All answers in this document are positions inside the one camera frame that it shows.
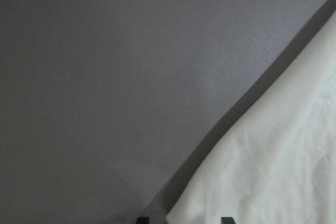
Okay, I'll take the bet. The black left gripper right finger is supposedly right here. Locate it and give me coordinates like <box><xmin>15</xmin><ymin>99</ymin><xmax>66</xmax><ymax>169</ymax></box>
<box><xmin>221</xmin><ymin>217</ymin><xmax>236</xmax><ymax>224</ymax></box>

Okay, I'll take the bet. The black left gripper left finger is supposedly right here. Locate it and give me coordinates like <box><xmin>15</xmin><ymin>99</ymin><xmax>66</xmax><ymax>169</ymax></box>
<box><xmin>136</xmin><ymin>217</ymin><xmax>150</xmax><ymax>224</ymax></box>

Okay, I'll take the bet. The cream long-sleeve printed shirt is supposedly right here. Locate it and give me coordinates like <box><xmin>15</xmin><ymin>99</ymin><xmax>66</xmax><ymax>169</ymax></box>
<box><xmin>166</xmin><ymin>16</ymin><xmax>335</xmax><ymax>223</ymax></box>

